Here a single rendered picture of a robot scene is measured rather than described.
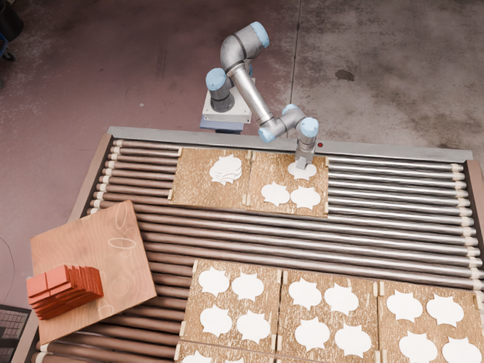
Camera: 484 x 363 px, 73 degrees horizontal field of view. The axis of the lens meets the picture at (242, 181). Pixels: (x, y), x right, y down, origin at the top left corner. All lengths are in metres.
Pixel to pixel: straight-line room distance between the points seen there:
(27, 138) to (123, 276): 2.51
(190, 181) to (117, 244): 0.49
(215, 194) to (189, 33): 2.73
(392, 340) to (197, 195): 1.10
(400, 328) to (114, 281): 1.24
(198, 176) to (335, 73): 2.21
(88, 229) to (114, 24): 3.28
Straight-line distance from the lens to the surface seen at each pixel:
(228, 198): 1.70
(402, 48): 4.02
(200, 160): 1.84
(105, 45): 4.37
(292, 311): 1.55
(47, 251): 1.81
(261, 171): 1.76
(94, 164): 2.03
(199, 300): 1.58
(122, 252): 1.63
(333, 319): 1.57
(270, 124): 1.45
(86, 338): 1.75
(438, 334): 1.69
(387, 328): 1.62
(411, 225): 1.79
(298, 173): 1.75
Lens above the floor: 2.47
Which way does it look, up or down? 62 degrees down
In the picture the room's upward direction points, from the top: 9 degrees counter-clockwise
